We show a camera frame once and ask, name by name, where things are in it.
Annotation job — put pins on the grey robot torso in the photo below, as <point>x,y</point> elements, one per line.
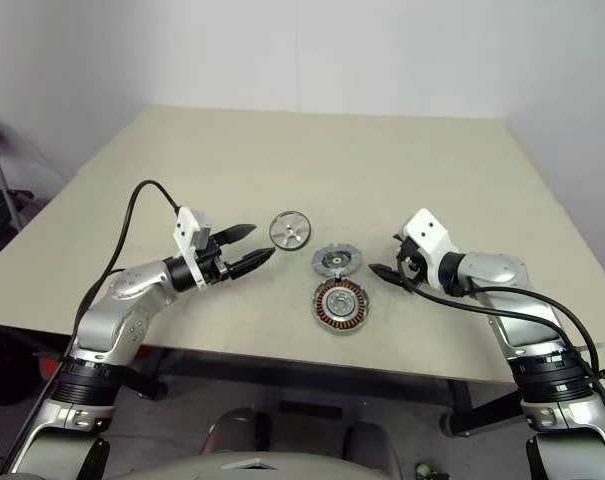
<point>307,471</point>

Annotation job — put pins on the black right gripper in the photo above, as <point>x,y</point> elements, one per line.
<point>416,255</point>

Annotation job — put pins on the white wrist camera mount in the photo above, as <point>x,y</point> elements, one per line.
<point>187,235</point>
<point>429,240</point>

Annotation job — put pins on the black floor plate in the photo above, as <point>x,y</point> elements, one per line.
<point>309,410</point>

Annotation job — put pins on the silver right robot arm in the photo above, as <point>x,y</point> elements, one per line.
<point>497,270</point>

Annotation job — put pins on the black table frame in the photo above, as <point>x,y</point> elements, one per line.
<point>459,415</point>

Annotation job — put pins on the motor stator with copper windings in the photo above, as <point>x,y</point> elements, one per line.
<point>339,305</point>

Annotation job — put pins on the small caster wheel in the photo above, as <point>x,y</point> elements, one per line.
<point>427,471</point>

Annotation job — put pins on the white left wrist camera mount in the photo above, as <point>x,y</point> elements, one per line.
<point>187,235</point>

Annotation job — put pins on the red object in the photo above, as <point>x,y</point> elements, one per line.
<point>49,367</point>

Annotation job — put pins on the silver spoked rotor cap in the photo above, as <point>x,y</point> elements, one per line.
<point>290,231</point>

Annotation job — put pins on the silver stand pole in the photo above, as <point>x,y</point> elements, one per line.
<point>2,185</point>

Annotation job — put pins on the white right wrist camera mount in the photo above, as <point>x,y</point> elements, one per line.
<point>429,240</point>

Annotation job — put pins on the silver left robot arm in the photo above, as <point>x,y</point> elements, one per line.
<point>132,285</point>

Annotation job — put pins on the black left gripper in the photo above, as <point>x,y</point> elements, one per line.
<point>212,265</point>

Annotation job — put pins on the dark rounded shape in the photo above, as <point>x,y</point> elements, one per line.
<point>372,445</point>
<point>237,430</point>

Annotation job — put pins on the black stand base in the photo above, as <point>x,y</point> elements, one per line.
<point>19,195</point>

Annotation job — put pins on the grey toothed gear plate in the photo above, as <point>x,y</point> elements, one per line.
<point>338,259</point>

